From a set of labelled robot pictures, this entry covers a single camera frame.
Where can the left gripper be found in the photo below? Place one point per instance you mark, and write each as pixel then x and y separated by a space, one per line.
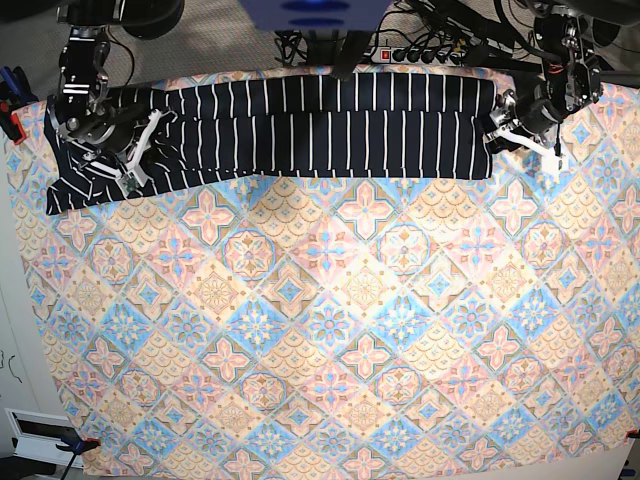
pixel 518 120

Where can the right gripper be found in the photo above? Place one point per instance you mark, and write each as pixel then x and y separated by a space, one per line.
pixel 109 145

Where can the navy white striped T-shirt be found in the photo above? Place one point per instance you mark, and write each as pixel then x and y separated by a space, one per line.
pixel 377 125

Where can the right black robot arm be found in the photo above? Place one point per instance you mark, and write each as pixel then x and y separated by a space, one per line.
pixel 83 83

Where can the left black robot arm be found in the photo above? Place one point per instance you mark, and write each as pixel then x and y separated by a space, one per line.
pixel 570 71

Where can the blue orange clamp upper left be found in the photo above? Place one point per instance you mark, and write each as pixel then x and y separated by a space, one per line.
pixel 15 93

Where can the blue orange clamp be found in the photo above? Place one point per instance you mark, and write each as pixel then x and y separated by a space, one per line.
pixel 77 446
pixel 15 93

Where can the black round stool base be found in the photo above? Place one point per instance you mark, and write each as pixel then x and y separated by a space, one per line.
pixel 150 19

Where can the white power strip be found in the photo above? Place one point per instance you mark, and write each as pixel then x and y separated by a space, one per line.
pixel 415 56

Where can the patterned floral tablecloth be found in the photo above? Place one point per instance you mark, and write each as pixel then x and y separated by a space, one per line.
pixel 333 329

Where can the blue orange clamp lower left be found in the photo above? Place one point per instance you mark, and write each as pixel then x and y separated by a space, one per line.
pixel 77 446

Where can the orange clamp lower right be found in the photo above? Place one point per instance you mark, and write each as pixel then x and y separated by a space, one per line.
pixel 632 435

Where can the black mounting post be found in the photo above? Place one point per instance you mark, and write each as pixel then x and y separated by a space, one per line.
pixel 352 51

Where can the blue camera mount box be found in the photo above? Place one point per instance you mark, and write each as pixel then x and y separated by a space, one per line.
pixel 358 15

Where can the white wall vent box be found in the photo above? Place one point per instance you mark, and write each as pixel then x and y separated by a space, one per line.
pixel 38 435

